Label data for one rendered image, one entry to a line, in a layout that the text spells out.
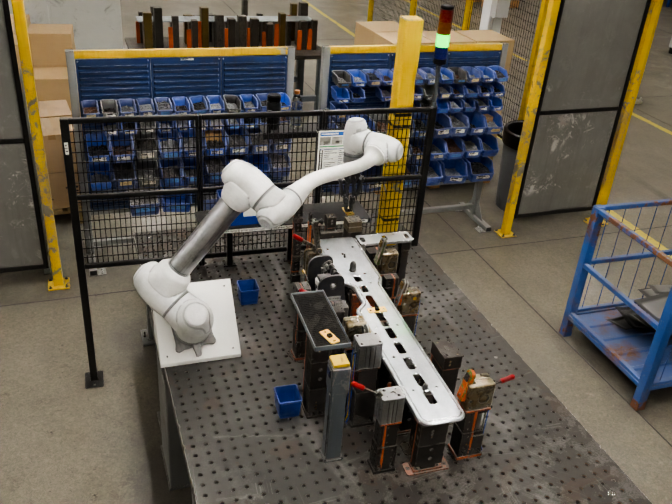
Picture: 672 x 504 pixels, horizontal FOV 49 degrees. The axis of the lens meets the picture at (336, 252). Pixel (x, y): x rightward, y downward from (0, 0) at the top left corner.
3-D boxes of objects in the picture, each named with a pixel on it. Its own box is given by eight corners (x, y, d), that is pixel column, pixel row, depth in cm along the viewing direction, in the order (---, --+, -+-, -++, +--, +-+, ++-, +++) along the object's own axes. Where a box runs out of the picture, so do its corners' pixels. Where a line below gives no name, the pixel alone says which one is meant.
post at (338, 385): (343, 460, 279) (352, 369, 258) (324, 463, 277) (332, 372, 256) (337, 446, 286) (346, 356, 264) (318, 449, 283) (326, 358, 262)
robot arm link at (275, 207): (306, 200, 294) (281, 177, 294) (279, 226, 283) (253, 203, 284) (295, 215, 304) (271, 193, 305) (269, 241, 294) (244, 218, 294)
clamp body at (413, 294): (417, 356, 339) (427, 294, 322) (392, 360, 336) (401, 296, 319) (409, 345, 347) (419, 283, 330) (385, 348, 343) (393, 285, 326)
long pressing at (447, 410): (475, 418, 262) (475, 415, 261) (417, 428, 256) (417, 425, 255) (354, 237, 376) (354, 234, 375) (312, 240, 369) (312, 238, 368)
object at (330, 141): (353, 181, 399) (358, 127, 383) (313, 183, 392) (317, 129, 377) (352, 179, 400) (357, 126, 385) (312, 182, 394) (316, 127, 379)
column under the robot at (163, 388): (169, 491, 349) (163, 383, 317) (160, 446, 374) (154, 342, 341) (232, 478, 359) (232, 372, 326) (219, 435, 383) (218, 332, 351)
